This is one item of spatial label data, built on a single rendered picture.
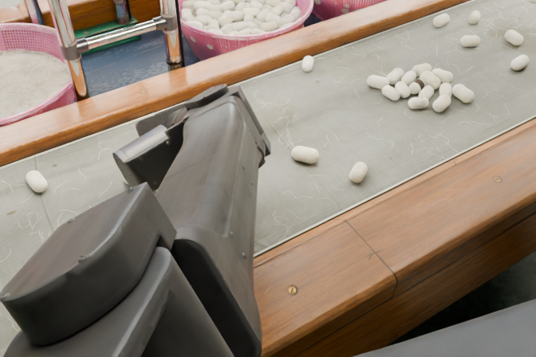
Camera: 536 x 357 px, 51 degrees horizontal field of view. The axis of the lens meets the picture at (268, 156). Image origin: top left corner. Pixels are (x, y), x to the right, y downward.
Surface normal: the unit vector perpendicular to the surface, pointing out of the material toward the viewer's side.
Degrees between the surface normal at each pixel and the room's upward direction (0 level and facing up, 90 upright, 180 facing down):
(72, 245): 39
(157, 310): 61
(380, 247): 0
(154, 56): 0
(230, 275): 65
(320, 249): 0
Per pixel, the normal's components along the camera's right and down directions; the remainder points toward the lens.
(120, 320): -0.46, -0.85
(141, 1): 0.53, 0.60
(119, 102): 0.01, -0.71
